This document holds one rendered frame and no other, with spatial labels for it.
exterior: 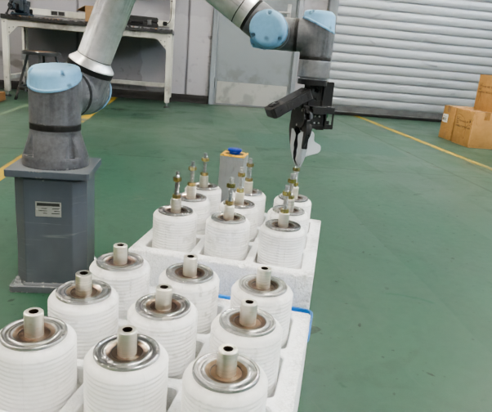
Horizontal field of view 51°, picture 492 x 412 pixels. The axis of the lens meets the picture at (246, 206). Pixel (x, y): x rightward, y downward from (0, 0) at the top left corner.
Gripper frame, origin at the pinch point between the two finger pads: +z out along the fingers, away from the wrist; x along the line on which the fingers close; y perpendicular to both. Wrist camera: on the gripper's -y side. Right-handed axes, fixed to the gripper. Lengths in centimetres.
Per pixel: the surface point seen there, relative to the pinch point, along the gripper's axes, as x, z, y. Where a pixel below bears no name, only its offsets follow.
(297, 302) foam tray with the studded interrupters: -29.6, 22.8, -11.2
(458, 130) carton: 241, 24, 279
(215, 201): 8.0, 12.5, -17.6
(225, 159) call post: 22.7, 4.7, -10.6
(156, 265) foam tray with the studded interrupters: -14.0, 19.4, -37.0
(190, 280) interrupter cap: -44, 9, -38
